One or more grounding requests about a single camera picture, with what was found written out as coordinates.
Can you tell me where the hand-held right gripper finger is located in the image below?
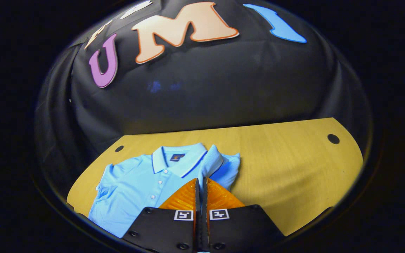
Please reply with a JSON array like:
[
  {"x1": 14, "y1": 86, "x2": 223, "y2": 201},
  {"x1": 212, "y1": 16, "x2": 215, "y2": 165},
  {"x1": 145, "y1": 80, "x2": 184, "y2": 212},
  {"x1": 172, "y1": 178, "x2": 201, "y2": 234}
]
[
  {"x1": 201, "y1": 177, "x2": 285, "y2": 253},
  {"x1": 122, "y1": 177, "x2": 201, "y2": 253}
]

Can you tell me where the light blue T-shirt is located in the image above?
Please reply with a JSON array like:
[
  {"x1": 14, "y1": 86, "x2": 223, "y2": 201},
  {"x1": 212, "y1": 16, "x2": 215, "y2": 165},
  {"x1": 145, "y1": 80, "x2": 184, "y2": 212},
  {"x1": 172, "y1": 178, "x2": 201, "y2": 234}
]
[{"x1": 88, "y1": 142, "x2": 241, "y2": 239}]

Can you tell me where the black backdrop cloth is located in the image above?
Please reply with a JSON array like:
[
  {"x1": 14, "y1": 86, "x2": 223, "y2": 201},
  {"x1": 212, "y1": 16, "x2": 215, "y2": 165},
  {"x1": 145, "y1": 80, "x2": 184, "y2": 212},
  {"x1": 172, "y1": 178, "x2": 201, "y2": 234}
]
[{"x1": 34, "y1": 0, "x2": 373, "y2": 197}]

